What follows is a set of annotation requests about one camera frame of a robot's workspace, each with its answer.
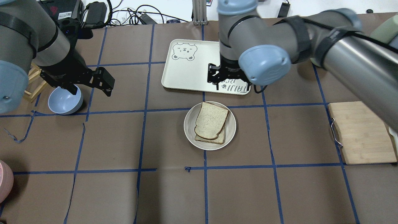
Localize bread slice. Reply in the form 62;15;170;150
194;126;226;145
194;102;230;140

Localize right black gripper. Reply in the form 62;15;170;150
208;59;251;85

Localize wooden cup rack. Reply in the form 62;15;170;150
24;63;49;103

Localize green plastic cup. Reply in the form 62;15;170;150
370;15;398;49

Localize wooden cutting board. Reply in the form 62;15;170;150
327;101;397;165

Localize black power adapter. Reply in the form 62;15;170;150
84;2;107;27

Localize pink bowl with ice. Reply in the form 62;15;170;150
0;160;14;203

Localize blue bowl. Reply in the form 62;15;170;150
48;87;84;115

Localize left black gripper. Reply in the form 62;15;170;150
39;18;115;97

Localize bread slice on plate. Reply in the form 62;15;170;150
194;126;226;145

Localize cream bear tray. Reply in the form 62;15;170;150
161;39;250;95

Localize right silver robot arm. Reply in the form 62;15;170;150
207;0;398;131

